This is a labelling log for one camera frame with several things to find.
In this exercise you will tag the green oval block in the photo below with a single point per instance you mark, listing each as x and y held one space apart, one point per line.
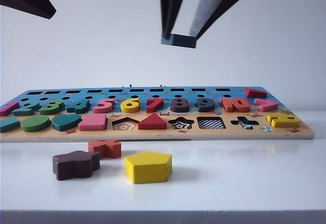
34 123

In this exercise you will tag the red number seven piece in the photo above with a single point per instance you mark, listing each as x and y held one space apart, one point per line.
154 105

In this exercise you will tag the dark blue number nine piece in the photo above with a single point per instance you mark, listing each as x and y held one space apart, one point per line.
206 108

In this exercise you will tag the red triangle block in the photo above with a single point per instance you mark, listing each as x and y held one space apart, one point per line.
152 124

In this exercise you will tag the pink number one piece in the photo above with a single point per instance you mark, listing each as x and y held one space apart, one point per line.
9 109

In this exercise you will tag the brown number eight piece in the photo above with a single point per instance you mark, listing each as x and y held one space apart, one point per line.
174 107

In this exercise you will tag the small metal stud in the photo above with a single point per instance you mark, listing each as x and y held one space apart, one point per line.
130 85

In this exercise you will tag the yellow number six piece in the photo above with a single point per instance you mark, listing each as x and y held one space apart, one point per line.
126 109

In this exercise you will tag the colourful wooden puzzle board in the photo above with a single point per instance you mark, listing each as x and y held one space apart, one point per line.
229 132

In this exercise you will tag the pink math symbol piece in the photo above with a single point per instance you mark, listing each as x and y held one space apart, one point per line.
267 105

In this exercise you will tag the pink number five piece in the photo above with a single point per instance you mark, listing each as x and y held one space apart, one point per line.
103 109

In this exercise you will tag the yellow math symbol piece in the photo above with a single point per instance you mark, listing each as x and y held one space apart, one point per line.
282 122

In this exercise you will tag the orange number ten piece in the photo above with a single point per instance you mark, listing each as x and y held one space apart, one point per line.
229 105

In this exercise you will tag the teal number two piece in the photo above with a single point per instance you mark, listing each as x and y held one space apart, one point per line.
25 110

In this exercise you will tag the orange cross block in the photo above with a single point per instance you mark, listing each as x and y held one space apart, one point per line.
107 149

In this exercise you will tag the dark blue square block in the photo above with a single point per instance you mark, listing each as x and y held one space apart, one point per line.
182 42

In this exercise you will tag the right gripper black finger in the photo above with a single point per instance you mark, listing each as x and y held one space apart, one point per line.
170 5

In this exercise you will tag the yellow pentagon block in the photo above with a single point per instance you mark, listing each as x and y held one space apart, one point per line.
147 170

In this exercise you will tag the teal heart block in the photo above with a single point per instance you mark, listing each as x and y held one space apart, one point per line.
66 123

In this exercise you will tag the red math symbol piece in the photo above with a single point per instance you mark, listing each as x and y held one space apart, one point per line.
256 93

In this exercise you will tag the brown star block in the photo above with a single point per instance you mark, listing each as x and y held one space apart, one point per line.
74 166

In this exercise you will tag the green number three piece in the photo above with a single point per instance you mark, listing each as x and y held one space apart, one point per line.
51 109

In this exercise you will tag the teal rectangle block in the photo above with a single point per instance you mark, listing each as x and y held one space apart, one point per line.
9 124

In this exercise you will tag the teal number four piece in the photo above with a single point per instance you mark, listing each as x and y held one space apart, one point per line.
80 107

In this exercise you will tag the pink trapezoid block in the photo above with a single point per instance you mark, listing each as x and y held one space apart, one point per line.
93 123

